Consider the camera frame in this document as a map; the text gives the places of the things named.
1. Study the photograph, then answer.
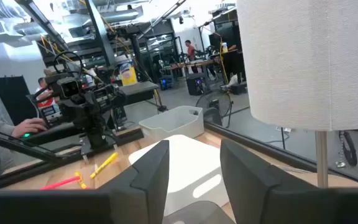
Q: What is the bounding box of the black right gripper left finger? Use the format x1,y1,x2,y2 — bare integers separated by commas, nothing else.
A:
99,139,170,224

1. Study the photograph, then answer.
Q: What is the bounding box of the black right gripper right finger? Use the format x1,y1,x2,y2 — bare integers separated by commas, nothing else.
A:
219,139,318,224

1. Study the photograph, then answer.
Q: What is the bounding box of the yellow highlighter marker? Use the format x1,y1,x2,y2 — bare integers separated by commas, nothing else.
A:
89,151,119,180
74,171,88,190

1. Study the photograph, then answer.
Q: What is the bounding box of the pink highlighter marker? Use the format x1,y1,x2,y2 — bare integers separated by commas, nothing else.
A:
40,175,81,191

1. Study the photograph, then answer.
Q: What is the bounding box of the white plastic bin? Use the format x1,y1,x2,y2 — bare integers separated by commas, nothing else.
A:
128,134,229,217

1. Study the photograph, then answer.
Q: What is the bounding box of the yellow wipes canister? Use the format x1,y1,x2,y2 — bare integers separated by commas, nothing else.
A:
119,62,138,86

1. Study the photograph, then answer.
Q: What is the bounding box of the person's hand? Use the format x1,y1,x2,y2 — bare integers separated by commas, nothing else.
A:
11,118,48,139

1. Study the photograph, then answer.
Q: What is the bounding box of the light grey plastic bin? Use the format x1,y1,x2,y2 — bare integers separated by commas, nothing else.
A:
138,105,204,142

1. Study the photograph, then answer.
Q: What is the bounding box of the black floor fan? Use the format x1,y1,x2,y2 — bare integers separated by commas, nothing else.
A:
195,90,233,128

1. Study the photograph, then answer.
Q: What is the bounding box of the white shade table lamp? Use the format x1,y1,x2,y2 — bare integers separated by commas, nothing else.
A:
236,0,358,189

